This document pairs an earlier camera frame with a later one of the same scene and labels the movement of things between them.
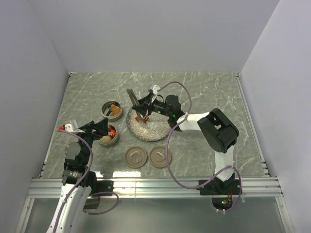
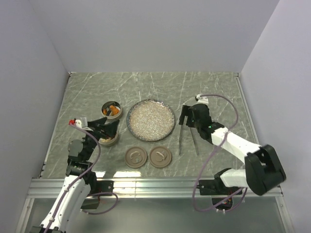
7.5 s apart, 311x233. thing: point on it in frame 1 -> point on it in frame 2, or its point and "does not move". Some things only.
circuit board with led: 222,203 does not move
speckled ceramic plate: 156,127 does not move
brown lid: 158,158 does not move
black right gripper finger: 142,108 -> 184,112
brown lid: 135,157 does not move
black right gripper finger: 146,99 -> 191,118
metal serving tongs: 135,102 -> 193,140
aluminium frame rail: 159,187 does not move
